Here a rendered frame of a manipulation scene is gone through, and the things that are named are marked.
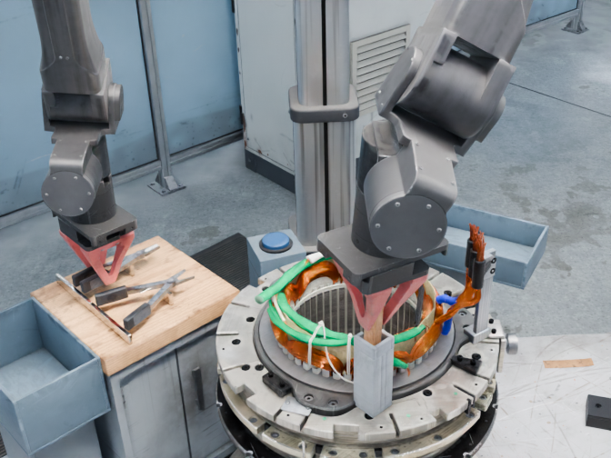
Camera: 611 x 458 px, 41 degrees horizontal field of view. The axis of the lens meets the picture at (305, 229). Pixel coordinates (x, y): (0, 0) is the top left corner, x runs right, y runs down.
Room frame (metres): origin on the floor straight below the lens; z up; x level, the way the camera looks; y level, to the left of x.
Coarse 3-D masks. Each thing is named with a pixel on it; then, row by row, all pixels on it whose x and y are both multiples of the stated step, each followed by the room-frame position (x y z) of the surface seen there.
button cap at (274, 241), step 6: (270, 234) 1.03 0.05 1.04; (276, 234) 1.02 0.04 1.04; (282, 234) 1.02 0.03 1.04; (264, 240) 1.01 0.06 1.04; (270, 240) 1.01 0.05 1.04; (276, 240) 1.01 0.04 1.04; (282, 240) 1.01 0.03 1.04; (288, 240) 1.01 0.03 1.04; (264, 246) 1.01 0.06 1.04; (270, 246) 1.00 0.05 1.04; (276, 246) 1.00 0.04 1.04; (282, 246) 1.00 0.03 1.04
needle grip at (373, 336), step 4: (380, 312) 0.61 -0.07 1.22; (380, 316) 0.61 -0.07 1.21; (376, 320) 0.60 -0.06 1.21; (380, 320) 0.61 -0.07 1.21; (376, 324) 0.60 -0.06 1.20; (380, 324) 0.61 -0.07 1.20; (372, 328) 0.60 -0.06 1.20; (376, 328) 0.60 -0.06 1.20; (380, 328) 0.61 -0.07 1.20; (364, 332) 0.62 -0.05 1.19; (368, 332) 0.61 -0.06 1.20; (372, 332) 0.60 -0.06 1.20; (376, 332) 0.61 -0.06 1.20; (380, 332) 0.61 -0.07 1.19; (364, 336) 0.61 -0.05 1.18; (368, 336) 0.61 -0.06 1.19; (372, 336) 0.60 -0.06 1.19; (376, 336) 0.61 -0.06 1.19; (380, 336) 0.61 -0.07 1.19; (368, 340) 0.61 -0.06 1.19; (372, 340) 0.60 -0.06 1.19; (376, 340) 0.61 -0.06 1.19; (380, 340) 0.61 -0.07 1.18; (372, 344) 0.60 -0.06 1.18
